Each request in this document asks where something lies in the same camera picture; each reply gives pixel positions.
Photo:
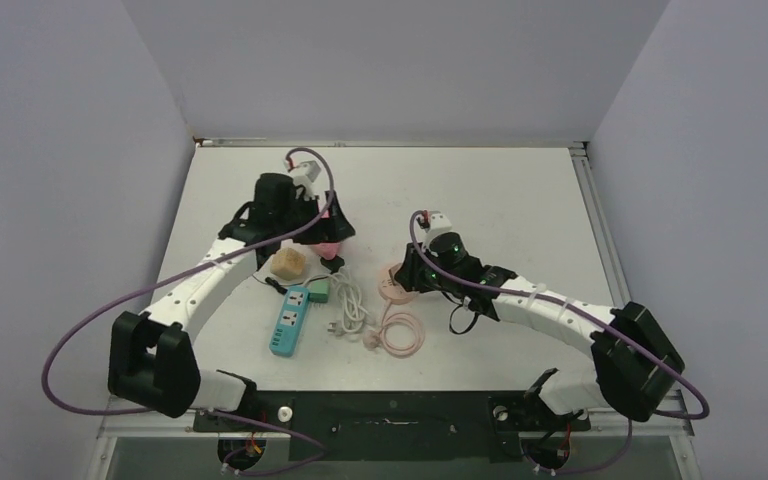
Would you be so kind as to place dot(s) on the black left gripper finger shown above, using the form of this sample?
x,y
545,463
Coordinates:
x,y
321,234
337,227

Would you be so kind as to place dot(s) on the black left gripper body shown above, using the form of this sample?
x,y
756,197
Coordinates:
x,y
303,209

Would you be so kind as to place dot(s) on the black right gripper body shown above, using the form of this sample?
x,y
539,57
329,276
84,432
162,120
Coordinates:
x,y
422,281

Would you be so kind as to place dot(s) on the pink triangular power strip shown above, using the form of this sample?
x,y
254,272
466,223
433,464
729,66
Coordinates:
x,y
327,251

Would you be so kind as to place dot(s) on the black plug with thin cable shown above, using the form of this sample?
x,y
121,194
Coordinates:
x,y
323,268

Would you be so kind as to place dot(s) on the beige cube adapter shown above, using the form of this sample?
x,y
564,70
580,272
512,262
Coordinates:
x,y
288,264

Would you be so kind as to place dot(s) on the green plug adapter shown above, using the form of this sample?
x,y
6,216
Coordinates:
x,y
319,291

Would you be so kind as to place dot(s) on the teal power strip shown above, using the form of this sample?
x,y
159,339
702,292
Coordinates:
x,y
289,323

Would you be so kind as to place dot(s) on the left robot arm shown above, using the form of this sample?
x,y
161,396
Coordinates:
x,y
152,361

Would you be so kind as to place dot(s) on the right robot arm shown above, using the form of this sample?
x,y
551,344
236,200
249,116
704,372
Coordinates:
x,y
633,361

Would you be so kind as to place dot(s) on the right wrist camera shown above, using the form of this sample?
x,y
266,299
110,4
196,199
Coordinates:
x,y
433,224

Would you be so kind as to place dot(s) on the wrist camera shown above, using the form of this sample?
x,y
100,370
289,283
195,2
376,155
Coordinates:
x,y
433,224
303,175

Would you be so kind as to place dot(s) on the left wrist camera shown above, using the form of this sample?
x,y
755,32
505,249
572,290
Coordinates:
x,y
303,175

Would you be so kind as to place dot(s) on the aluminium table frame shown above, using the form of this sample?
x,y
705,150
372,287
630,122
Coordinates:
x,y
531,210

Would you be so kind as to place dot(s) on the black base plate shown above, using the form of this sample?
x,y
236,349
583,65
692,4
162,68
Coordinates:
x,y
413,425

